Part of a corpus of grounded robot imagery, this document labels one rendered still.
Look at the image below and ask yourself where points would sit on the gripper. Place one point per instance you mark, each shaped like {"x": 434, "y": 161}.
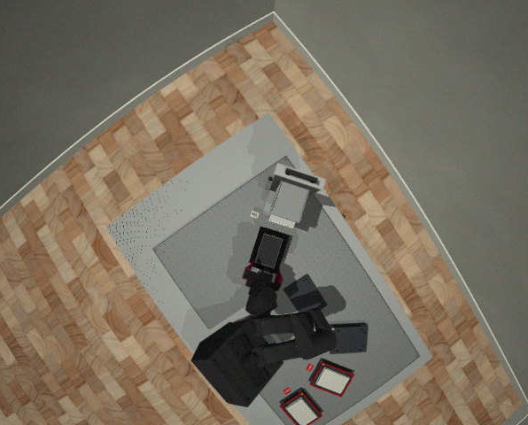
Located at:
{"x": 275, "y": 285}

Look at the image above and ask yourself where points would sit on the white well plate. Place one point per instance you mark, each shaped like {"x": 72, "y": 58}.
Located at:
{"x": 301, "y": 411}
{"x": 282, "y": 221}
{"x": 332, "y": 380}

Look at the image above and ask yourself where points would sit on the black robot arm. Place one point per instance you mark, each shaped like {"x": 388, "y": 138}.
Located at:
{"x": 307, "y": 342}

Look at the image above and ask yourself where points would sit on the grey tower with black slots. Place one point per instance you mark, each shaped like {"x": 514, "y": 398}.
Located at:
{"x": 287, "y": 199}

